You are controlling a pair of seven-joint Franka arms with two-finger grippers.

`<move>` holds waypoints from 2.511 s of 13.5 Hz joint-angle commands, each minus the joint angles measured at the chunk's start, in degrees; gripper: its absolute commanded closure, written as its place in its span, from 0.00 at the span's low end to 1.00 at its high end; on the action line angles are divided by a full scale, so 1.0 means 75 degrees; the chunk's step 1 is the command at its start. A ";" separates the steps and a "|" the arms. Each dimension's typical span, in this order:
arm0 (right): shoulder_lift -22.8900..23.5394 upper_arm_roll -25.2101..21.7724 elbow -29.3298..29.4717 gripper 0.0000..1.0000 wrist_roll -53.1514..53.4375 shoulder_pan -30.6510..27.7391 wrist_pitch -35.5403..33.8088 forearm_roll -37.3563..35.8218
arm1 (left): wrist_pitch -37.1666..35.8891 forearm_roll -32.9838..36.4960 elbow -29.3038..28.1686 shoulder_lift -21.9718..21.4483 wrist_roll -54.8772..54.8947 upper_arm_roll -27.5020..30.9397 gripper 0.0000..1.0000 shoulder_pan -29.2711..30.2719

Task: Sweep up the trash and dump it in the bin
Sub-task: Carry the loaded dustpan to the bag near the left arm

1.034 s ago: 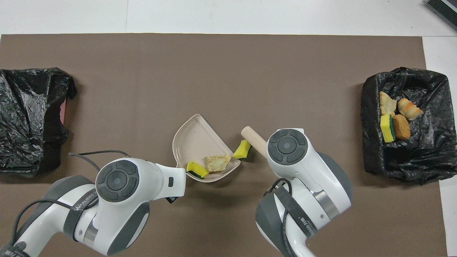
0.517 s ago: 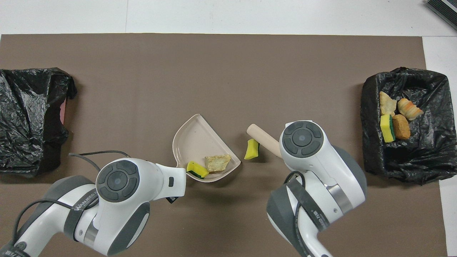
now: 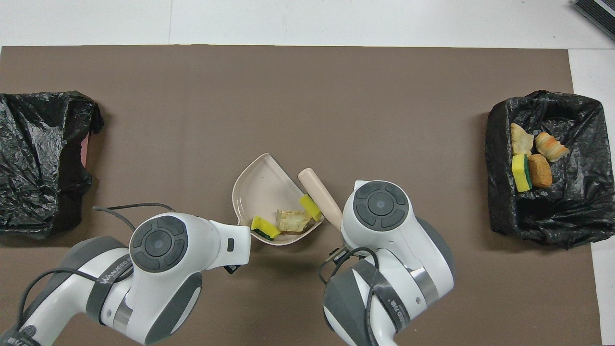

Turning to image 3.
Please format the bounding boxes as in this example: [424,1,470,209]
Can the right black bag bin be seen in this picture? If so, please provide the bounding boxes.
[485,90,615,249]

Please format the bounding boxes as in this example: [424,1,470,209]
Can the black trash bag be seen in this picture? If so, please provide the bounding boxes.
[0,91,104,239]

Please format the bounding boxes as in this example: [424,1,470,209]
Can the pale toast bread chunk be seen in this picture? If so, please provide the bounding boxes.
[276,209,314,236]

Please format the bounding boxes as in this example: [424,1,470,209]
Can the striped croissant piece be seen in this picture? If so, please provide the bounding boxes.
[535,132,571,162]

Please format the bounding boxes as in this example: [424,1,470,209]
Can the beige hand brush black bristles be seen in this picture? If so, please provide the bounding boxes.
[297,167,344,231]

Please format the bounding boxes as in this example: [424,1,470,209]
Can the brown table mat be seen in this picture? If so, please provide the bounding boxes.
[0,45,603,346]

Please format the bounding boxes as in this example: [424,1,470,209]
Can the yellow green scrub sponge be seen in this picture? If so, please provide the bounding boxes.
[511,153,533,193]

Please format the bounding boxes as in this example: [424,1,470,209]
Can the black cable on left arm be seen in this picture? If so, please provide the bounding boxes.
[14,202,176,337]

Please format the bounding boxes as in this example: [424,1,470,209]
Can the small yellow sponge wedge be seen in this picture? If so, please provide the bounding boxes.
[299,194,323,222]

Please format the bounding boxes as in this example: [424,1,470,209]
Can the dark ribbed grille object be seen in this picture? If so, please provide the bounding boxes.
[573,0,615,42]

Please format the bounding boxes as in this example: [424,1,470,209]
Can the brown oblong bread roll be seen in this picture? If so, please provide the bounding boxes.
[527,153,554,188]

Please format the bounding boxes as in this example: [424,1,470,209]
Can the notched yellow sponge piece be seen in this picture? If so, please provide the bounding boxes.
[250,216,282,241]

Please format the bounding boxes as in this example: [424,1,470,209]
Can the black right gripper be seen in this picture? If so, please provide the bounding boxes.
[325,246,352,265]

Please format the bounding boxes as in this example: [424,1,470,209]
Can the beige plastic dustpan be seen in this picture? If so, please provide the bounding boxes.
[232,153,326,247]

